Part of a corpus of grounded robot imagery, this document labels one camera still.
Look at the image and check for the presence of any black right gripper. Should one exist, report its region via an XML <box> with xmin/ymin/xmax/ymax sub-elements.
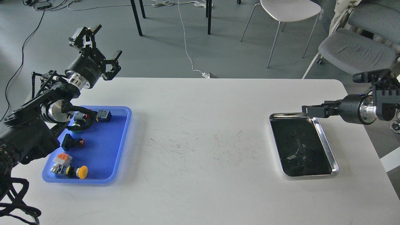
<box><xmin>302</xmin><ymin>94</ymin><xmax>366</xmax><ymax>124</ymax></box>

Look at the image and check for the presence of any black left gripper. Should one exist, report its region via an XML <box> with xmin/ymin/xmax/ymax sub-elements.
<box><xmin>65</xmin><ymin>24</ymin><xmax>122</xmax><ymax>89</ymax></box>

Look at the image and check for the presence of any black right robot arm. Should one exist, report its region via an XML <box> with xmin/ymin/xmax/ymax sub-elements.
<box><xmin>302</xmin><ymin>69</ymin><xmax>399</xmax><ymax>125</ymax></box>

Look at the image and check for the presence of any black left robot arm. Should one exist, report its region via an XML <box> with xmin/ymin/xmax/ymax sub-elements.
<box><xmin>1</xmin><ymin>24</ymin><xmax>122</xmax><ymax>225</ymax></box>

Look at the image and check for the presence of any silver metal tray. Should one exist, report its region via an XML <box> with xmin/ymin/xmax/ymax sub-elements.
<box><xmin>269</xmin><ymin>112</ymin><xmax>339</xmax><ymax>178</ymax></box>

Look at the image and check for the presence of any grey upholstered chair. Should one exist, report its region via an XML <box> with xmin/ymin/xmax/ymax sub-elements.
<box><xmin>302</xmin><ymin>28</ymin><xmax>396</xmax><ymax>79</ymax></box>

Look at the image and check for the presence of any black table leg left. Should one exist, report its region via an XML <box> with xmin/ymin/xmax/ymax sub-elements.
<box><xmin>130</xmin><ymin>0</ymin><xmax>146</xmax><ymax>37</ymax></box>

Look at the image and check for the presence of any black table leg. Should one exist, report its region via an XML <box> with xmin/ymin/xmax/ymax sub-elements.
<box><xmin>130</xmin><ymin>0</ymin><xmax>146</xmax><ymax>37</ymax></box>
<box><xmin>206</xmin><ymin>0</ymin><xmax>213</xmax><ymax>35</ymax></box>

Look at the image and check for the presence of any grey chair in corner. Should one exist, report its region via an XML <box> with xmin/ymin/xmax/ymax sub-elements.
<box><xmin>329</xmin><ymin>0</ymin><xmax>399</xmax><ymax>53</ymax></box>

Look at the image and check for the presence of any blue plastic tray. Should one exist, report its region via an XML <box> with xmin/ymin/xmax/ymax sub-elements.
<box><xmin>42</xmin><ymin>105</ymin><xmax>132</xmax><ymax>184</ymax></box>

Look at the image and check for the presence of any orange grey contact block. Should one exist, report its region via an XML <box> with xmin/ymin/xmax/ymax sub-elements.
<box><xmin>53</xmin><ymin>152</ymin><xmax>73</xmax><ymax>166</ymax></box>

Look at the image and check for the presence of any white plastic chair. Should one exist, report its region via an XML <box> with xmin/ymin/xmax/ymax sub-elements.
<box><xmin>240</xmin><ymin>0</ymin><xmax>322</xmax><ymax>68</ymax></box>

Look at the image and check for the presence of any yellow mushroom push button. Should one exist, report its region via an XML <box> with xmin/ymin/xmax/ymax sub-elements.
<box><xmin>50</xmin><ymin>165</ymin><xmax>88</xmax><ymax>179</ymax></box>

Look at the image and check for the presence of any black table leg right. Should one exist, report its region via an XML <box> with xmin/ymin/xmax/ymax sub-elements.
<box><xmin>206</xmin><ymin>0</ymin><xmax>213</xmax><ymax>35</ymax></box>

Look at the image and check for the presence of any red push button switch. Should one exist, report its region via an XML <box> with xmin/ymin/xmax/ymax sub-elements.
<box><xmin>94</xmin><ymin>110</ymin><xmax>112</xmax><ymax>123</ymax></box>

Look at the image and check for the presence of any green push button switch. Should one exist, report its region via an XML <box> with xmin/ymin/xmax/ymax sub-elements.
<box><xmin>72</xmin><ymin>111</ymin><xmax>87</xmax><ymax>127</ymax></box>

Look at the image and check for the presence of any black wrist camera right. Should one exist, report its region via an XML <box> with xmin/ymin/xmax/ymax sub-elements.
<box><xmin>352</xmin><ymin>69</ymin><xmax>391</xmax><ymax>83</ymax></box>

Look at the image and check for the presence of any white floor cable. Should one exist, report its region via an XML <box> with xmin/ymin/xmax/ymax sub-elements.
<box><xmin>67</xmin><ymin>0</ymin><xmax>217</xmax><ymax>78</ymax></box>

